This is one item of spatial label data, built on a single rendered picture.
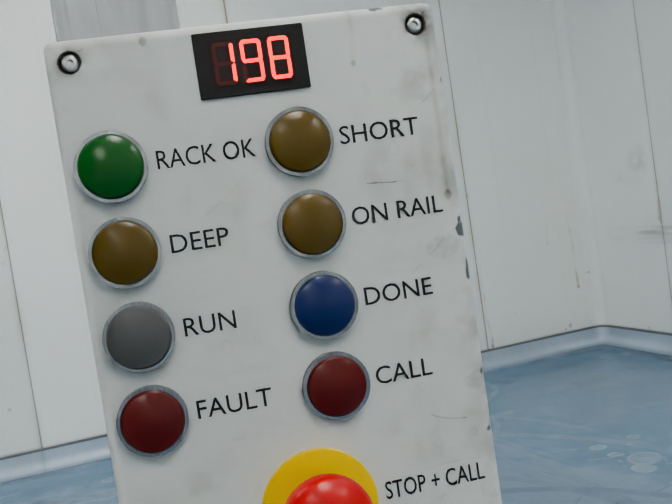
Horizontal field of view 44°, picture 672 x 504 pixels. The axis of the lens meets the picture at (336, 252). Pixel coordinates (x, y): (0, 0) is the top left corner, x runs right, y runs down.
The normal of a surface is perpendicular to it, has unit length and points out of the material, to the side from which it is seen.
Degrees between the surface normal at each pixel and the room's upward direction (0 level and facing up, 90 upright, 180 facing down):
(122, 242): 87
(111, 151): 87
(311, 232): 93
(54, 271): 90
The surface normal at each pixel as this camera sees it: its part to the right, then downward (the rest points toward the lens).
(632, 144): -0.93, 0.16
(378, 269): 0.19, 0.03
